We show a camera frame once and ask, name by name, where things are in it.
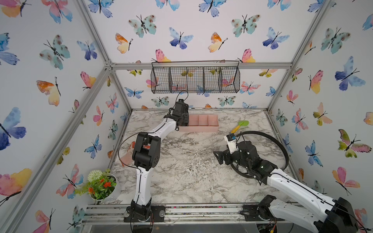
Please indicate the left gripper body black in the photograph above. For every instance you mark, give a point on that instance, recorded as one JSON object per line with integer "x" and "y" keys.
{"x": 183, "y": 118}

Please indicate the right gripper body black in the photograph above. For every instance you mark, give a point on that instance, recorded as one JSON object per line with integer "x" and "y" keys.
{"x": 236, "y": 158}

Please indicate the black belt coil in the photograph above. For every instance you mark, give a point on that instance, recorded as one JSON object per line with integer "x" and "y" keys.
{"x": 268, "y": 148}

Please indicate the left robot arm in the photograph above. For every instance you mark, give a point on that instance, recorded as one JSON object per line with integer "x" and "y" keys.
{"x": 146, "y": 156}

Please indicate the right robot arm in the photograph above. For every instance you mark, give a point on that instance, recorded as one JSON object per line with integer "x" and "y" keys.
{"x": 314, "y": 211}

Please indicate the pink compartment storage tray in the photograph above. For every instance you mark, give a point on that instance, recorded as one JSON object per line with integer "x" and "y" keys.
{"x": 201, "y": 123}

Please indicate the green yellow toy shovel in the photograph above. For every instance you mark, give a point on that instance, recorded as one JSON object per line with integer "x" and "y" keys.
{"x": 241, "y": 124}

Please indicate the potted artificial flower plant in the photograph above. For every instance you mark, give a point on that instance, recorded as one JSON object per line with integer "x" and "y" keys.
{"x": 102, "y": 186}

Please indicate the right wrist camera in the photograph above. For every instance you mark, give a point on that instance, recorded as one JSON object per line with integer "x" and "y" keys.
{"x": 231, "y": 141}

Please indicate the black wire wall basket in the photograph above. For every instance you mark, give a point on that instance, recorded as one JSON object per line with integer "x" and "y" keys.
{"x": 201, "y": 77}

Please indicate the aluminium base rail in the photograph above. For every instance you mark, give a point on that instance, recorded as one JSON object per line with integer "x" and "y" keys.
{"x": 116, "y": 214}

